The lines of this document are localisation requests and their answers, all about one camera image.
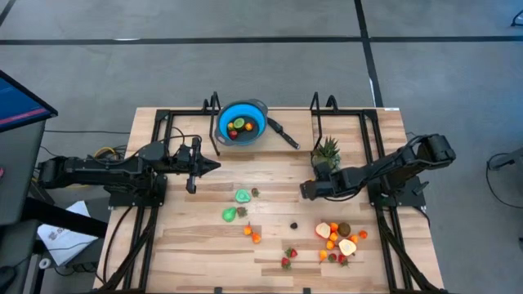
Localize yellow cable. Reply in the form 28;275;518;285
92;145;123;160

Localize black desk leg bar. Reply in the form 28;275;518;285
20;198;108;238

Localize red apple half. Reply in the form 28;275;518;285
337;238;357;257
315;221;332;240

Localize black floor cable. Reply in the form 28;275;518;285
485;151;523;210

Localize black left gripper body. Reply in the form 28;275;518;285
176;137;205;195

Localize black-handled kitchen knife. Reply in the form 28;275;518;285
266;117;302;151

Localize white paper sheets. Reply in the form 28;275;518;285
36;199;101;267

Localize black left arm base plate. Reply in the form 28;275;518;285
106;174;168;208

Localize monitor with blue screen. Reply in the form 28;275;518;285
0;69;59;134

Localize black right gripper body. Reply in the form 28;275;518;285
316;167;352;196

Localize black tube stand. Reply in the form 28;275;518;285
202;91;223;158
309;91;340;153

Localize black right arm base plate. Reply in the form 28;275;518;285
366;174;427;208

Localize black metal table frame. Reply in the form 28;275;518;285
94;108;449;294

